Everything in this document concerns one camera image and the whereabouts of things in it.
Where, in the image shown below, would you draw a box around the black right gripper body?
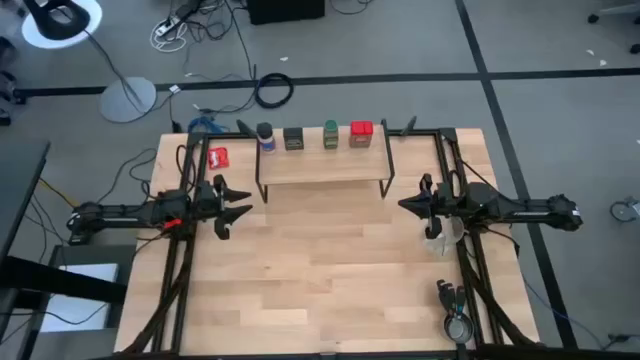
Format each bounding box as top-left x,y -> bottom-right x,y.
421,172 -> 469,241

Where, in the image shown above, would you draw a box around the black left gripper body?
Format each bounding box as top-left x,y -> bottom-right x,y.
192,173 -> 232,241

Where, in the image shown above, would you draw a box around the white purple-label spice bottle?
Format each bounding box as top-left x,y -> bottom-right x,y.
255,121 -> 277,154

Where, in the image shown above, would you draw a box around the dark green spice tin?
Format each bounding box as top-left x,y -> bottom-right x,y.
282,126 -> 305,152

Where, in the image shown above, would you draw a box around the red smoked paprika tin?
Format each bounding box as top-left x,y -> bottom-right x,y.
348,120 -> 375,150

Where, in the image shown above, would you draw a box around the green-lid oregano glass jar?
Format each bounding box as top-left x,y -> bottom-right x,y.
322,118 -> 341,151

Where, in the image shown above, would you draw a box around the wooden shelf with black legs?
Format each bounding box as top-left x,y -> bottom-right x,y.
253,118 -> 396,204

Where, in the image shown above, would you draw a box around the red foil packet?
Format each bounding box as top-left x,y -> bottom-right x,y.
206,146 -> 231,171

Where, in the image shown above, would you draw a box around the nested metal measuring cups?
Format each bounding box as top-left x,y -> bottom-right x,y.
435,278 -> 476,346

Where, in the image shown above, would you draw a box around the grey disc floor stand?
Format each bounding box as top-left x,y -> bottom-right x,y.
98,76 -> 158,124

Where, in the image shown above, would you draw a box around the black desk beam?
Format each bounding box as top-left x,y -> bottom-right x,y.
0,254 -> 129,304

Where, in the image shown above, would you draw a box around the white panel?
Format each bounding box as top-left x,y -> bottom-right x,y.
39,262 -> 121,334

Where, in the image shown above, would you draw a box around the white power strip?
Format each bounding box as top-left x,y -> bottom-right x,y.
153,14 -> 182,37

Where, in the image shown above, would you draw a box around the grey caster wheel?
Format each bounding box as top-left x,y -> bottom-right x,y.
609,196 -> 640,224

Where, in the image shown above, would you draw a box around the dark desk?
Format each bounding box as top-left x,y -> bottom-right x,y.
0,139 -> 52,261

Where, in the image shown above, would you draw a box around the black floor box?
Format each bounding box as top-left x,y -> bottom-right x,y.
246,0 -> 327,26

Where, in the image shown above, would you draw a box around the black pillar on white disc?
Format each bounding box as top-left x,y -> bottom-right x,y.
20,0 -> 104,50

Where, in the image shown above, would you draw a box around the black wheeled base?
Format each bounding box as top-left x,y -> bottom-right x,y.
0,34 -> 27,127

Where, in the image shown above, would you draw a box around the grey chair base with casters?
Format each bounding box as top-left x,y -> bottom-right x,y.
586,0 -> 640,55

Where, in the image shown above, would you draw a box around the black aluminium table frame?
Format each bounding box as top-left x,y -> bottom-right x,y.
119,127 -> 541,360

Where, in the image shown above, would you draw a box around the blue cable bundle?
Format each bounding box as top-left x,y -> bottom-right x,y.
187,115 -> 222,135

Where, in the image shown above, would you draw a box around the black coiled cable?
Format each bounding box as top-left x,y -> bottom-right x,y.
254,72 -> 295,110

